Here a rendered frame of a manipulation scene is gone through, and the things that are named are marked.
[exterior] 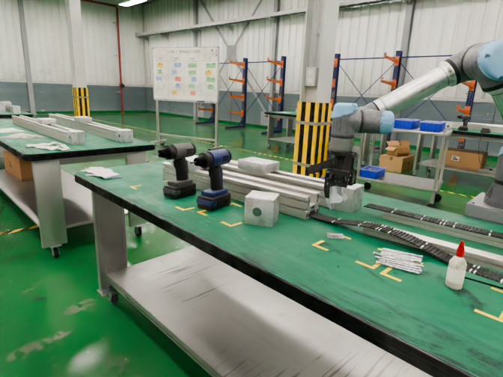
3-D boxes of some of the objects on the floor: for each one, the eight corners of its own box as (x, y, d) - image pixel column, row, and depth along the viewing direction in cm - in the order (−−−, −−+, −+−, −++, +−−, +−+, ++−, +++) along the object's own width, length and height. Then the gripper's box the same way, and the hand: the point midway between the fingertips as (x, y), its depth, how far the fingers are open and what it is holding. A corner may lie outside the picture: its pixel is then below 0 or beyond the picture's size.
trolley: (441, 202, 437) (456, 117, 410) (435, 213, 392) (452, 120, 366) (357, 187, 491) (366, 111, 464) (343, 195, 446) (352, 112, 419)
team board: (148, 147, 735) (144, 46, 684) (164, 144, 779) (162, 48, 728) (211, 155, 674) (212, 44, 623) (224, 152, 718) (227, 48, 667)
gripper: (349, 153, 114) (341, 217, 120) (360, 150, 121) (353, 210, 126) (324, 150, 119) (319, 211, 125) (337, 147, 126) (331, 205, 132)
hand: (329, 205), depth 127 cm, fingers closed
